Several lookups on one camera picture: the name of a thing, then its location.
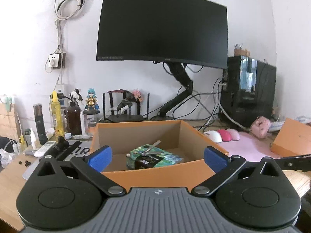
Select orange cardboard box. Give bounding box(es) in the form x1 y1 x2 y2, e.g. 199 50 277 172
90 119 229 192

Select blue-haired gold armour figurine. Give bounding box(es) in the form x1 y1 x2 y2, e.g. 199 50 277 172
83 88 100 115

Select black cosmetic bottle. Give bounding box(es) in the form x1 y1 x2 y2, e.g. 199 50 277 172
33 104 48 145

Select metal nail clipper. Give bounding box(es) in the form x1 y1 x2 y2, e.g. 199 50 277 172
140 140 161 156

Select black-haired small figurine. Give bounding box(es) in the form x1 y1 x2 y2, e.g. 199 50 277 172
70 88 83 107

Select brown pump bottle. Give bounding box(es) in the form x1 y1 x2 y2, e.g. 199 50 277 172
66 102 82 135

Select black curved monitor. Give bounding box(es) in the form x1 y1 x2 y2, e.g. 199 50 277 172
96 0 228 69

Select pink desk mat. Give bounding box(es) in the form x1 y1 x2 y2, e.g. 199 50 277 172
219 132 281 162

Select white wall socket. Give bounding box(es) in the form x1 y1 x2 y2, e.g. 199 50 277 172
47 53 66 70

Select black flat bar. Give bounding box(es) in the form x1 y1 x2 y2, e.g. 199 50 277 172
58 141 82 161

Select orange box lid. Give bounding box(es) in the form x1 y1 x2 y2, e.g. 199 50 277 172
270 118 311 157

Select green tissue pack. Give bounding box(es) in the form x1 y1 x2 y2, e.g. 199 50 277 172
126 144 184 170

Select black PC tower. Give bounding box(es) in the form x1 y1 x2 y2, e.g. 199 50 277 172
220 55 277 128

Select hot pink computer mouse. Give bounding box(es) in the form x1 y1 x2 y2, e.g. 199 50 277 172
217 129 232 142

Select pink-haired dark figurine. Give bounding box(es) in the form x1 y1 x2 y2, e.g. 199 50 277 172
100 89 150 123

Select white remote control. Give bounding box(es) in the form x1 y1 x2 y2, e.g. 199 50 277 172
34 141 56 158

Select small white dropper bottle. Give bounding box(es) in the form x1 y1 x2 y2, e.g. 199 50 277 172
30 128 37 150

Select coiled white cables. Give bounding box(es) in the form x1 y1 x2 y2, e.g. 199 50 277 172
54 0 86 20

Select pink plush pouch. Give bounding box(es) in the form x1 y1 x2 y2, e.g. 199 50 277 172
250 116 271 139

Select white computer mouse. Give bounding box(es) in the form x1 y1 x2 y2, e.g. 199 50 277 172
204 130 222 144

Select light pink computer mouse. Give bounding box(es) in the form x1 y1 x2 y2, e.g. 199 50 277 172
227 128 240 141

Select yellow tall bottle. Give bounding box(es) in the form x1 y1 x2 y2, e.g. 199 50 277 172
50 91 65 137

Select grey printed desk mat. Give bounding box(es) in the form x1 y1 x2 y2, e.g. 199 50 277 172
22 140 91 180

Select black handheld microphone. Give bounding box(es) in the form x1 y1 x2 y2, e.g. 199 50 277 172
44 136 70 160

